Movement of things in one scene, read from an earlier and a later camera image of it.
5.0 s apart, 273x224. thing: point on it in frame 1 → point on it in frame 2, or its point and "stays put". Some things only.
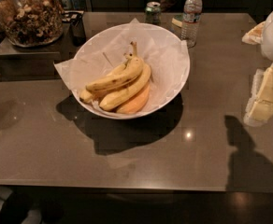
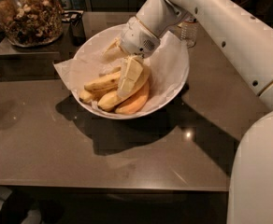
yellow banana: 119,94 stays put
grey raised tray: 21,63 stays put
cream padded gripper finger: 267,94 → 131,70
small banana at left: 86,96 stays put
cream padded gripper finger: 255,35 → 114,52
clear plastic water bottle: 192,17 stays put
